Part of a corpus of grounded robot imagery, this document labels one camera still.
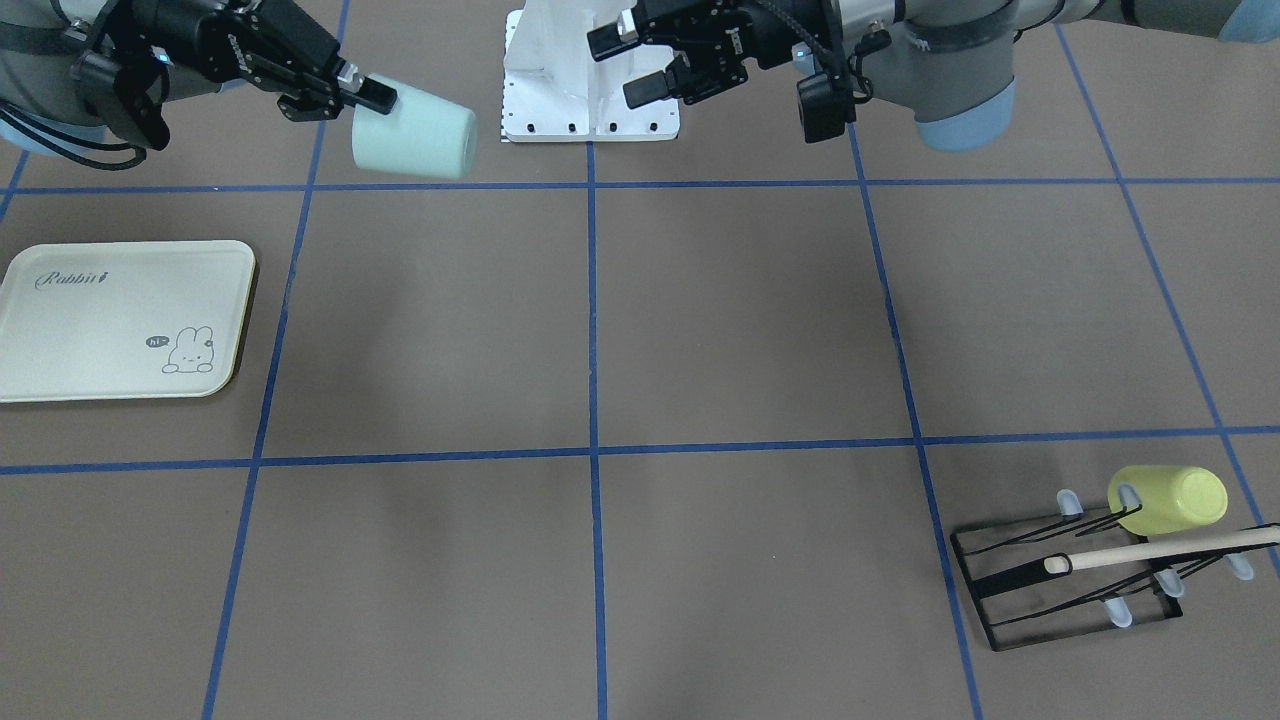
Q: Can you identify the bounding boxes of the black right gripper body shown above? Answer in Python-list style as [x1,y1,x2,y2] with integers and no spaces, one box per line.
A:
[70,1,259,150]

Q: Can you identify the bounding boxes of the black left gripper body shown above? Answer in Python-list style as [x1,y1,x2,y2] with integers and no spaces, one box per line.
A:
[690,1,833,76]

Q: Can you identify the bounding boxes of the light green cup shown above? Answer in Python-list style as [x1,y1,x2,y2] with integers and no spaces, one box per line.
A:
[351,74,477,181]

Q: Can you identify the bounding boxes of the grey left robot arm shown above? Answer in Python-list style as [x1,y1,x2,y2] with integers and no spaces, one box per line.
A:
[588,1,1277,152]

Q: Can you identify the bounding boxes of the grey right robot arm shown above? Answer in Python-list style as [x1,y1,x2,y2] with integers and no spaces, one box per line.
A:
[3,1,398,154]

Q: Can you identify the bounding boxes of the cream rabbit print tray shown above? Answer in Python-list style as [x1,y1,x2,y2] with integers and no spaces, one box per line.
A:
[1,240,257,404]

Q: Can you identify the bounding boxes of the yellow cup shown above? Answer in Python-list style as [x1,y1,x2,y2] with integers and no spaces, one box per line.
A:
[1107,465,1229,537]

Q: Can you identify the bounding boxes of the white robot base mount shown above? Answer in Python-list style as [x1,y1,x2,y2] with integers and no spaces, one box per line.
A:
[500,1,681,143]

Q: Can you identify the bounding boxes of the black wire cup rack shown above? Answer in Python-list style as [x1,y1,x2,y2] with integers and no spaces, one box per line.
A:
[950,486,1277,652]

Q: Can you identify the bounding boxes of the wooden rack handle rod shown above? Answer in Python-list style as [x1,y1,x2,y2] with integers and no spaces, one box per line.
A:
[1042,525,1279,575]

